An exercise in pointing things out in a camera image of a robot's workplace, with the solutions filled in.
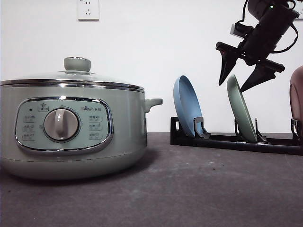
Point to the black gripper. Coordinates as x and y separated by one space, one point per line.
258 47

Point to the green plate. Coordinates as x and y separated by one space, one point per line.
240 112

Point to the glass lid with green knob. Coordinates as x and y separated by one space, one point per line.
77 71

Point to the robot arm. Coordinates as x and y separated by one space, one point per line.
259 7

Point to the pink plate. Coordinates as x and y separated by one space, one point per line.
296 94

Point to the blue plate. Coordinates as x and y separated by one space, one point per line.
187 104

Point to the black plate rack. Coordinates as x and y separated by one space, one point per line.
201 138

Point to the green electric steamer pot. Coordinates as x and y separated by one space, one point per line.
60 131

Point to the white wall socket right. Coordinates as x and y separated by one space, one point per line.
298 8

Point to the white wall socket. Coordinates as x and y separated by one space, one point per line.
88 10
298 8

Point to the white wall socket left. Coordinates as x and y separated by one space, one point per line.
88 10

